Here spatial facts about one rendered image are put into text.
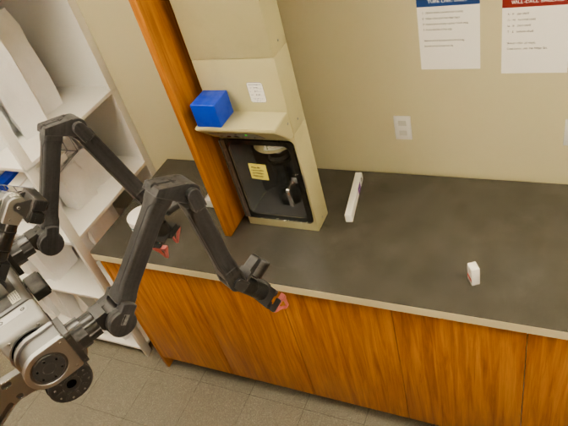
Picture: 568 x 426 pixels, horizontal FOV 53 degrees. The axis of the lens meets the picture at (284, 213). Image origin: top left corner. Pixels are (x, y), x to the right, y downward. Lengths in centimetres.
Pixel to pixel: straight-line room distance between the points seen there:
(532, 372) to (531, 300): 30
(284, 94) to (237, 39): 23
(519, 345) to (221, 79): 135
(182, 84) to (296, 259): 78
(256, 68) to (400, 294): 91
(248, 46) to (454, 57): 76
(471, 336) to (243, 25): 128
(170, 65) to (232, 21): 29
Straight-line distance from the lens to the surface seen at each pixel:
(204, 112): 199
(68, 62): 310
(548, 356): 212
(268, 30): 185
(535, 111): 229
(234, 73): 198
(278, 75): 191
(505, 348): 212
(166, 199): 147
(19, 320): 161
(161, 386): 328
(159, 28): 200
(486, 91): 226
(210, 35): 195
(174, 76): 205
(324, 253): 221
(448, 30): 216
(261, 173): 219
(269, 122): 194
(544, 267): 211
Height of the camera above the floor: 249
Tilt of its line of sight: 39 degrees down
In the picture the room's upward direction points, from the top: 17 degrees counter-clockwise
